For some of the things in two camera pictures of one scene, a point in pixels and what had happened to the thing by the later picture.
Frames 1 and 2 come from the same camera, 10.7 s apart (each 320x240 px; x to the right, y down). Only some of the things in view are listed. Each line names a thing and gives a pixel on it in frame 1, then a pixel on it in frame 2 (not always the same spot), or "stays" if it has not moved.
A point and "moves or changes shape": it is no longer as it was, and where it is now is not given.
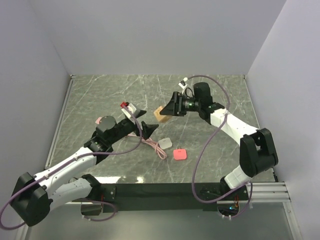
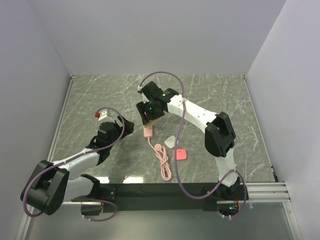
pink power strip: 98,120 moves or changes shape
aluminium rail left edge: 59,121 stays
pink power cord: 155,145 moves or changes shape
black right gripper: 175,106 -> 142,108
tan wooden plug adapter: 161,118 -> 151,123
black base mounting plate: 172,196 stays
